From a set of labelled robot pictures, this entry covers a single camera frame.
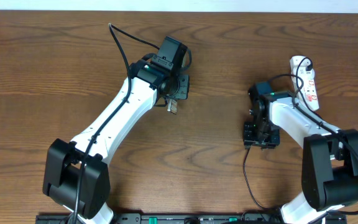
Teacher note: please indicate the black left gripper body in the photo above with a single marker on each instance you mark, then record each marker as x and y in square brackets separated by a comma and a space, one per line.
[181, 89]

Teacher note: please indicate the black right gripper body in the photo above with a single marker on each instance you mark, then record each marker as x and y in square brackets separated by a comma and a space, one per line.
[261, 134]

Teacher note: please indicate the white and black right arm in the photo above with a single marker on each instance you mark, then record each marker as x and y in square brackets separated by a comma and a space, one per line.
[329, 173]

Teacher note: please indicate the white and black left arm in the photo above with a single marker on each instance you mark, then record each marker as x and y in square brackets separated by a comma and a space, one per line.
[76, 172]

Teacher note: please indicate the white USB charger plug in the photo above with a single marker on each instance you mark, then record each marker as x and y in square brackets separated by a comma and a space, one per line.
[303, 73]

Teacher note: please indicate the white power strip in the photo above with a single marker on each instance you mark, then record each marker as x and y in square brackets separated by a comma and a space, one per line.
[307, 94]

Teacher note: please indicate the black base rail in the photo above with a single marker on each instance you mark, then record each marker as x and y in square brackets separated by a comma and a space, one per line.
[136, 218]

